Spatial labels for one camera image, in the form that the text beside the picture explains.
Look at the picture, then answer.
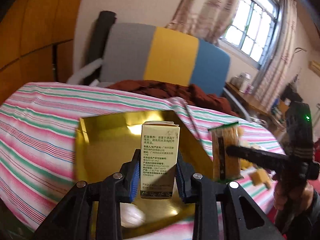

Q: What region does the wooden desk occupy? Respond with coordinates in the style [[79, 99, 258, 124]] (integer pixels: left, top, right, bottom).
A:
[[225, 82, 286, 132]]

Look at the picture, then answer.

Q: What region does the white box on desk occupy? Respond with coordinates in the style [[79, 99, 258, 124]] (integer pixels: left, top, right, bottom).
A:
[[239, 73, 251, 93]]

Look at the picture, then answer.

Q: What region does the black rolled mat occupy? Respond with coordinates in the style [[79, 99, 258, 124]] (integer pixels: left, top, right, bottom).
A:
[[83, 10, 117, 84]]

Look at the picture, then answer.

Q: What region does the clear plastic wrap ball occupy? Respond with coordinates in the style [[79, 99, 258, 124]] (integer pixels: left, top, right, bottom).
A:
[[120, 203, 145, 228]]

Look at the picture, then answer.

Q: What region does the gold metal tray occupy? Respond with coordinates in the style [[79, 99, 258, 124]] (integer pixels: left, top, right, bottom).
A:
[[74, 111, 213, 239]]

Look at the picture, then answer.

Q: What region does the beige patterned curtain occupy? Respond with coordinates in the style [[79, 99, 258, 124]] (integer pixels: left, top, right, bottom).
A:
[[166, 0, 240, 45]]

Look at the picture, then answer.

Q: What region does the wooden wardrobe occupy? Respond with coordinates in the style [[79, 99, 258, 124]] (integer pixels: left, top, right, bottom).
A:
[[1, 0, 81, 102]]

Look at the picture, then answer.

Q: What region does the dark red blanket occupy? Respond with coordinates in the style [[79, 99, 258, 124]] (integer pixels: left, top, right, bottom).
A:
[[108, 80, 238, 116]]

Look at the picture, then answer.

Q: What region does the right hand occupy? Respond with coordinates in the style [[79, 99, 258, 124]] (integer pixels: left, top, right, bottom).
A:
[[272, 174, 314, 233]]

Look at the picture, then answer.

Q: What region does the grey yellow blue headboard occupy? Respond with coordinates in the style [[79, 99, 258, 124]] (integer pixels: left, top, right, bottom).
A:
[[99, 23, 230, 96]]

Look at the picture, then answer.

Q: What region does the cream green carton box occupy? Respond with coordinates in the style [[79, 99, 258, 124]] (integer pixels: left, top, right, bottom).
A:
[[140, 121, 180, 199]]

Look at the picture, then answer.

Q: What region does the striped bed sheet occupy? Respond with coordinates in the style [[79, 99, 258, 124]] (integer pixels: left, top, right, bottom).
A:
[[1, 82, 283, 231]]

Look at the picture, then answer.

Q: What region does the window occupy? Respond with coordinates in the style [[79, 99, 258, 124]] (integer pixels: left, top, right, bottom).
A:
[[220, 0, 279, 69]]

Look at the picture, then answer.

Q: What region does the wall air conditioner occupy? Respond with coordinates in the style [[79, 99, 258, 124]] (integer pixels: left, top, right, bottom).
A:
[[309, 60, 320, 76]]

